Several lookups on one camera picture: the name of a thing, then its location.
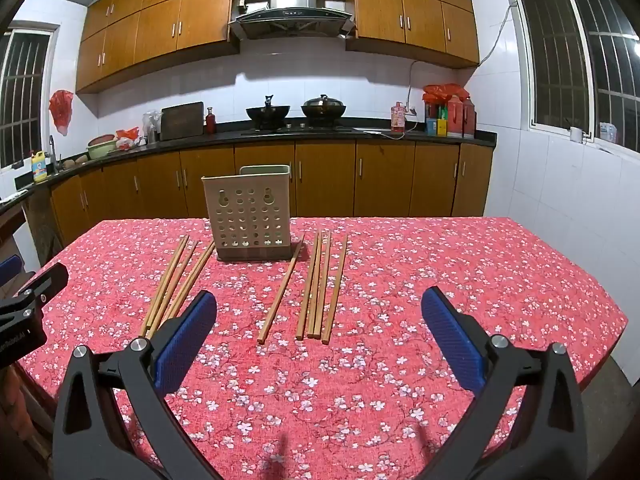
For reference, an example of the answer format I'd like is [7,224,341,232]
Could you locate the black wok with lid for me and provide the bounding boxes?
[301,94,347,122]

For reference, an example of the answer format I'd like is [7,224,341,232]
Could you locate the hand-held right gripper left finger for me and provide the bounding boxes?
[52,290,221,480]

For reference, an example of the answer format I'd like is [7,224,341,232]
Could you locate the grey chair back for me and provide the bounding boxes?
[239,164,291,177]

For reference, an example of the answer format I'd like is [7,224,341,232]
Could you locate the red floral tablecloth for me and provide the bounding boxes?
[15,216,630,480]

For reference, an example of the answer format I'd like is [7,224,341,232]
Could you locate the beige perforated chopstick holder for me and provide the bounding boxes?
[201,165,292,262]

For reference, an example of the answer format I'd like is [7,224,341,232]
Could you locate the black wok with handle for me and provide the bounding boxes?
[245,94,292,130]

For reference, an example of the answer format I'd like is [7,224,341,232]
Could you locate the large barred window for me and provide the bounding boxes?
[505,0,640,153]

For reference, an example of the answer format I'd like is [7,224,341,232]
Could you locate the black kitchen countertop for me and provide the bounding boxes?
[0,120,498,201]

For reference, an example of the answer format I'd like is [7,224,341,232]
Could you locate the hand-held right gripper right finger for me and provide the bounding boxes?
[420,287,588,480]

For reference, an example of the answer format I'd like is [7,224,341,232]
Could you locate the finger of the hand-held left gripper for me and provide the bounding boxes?
[0,254,24,285]
[18,262,70,307]

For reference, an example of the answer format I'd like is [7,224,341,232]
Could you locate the tall red box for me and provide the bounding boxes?
[462,97,477,139]
[447,95,464,138]

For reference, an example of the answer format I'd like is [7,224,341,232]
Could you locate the clear plastic container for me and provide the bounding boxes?
[142,110,162,144]

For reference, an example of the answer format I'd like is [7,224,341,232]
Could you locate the green basin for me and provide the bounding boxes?
[87,134,120,160]

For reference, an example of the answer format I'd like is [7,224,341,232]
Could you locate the steel range hood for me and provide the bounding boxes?
[228,0,357,41]

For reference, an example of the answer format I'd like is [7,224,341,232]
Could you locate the dark cutting board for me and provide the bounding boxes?
[160,101,206,142]

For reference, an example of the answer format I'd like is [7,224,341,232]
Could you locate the wooden base cabinets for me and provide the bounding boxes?
[49,140,495,248]

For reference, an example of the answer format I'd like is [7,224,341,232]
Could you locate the black gas stove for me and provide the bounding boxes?
[241,121,358,136]

